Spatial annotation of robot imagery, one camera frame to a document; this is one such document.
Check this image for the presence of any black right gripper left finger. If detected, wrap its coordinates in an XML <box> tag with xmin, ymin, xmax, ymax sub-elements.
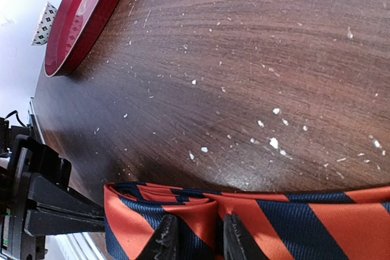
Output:
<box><xmin>136</xmin><ymin>214</ymin><xmax>179</xmax><ymax>260</ymax></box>

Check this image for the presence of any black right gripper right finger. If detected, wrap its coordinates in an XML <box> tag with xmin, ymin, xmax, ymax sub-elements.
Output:
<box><xmin>223</xmin><ymin>214</ymin><xmax>268</xmax><ymax>260</ymax></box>

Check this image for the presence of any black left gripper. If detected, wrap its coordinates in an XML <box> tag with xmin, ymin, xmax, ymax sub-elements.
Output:
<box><xmin>1</xmin><ymin>118</ymin><xmax>105</xmax><ymax>259</ymax></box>

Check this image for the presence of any orange navy striped tie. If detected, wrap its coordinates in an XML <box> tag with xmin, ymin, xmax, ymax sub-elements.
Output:
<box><xmin>104</xmin><ymin>181</ymin><xmax>389</xmax><ymax>259</ymax></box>

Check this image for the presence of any red round tray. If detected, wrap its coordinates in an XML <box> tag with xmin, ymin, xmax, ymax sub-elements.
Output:
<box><xmin>44</xmin><ymin>0</ymin><xmax>119</xmax><ymax>77</ymax></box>

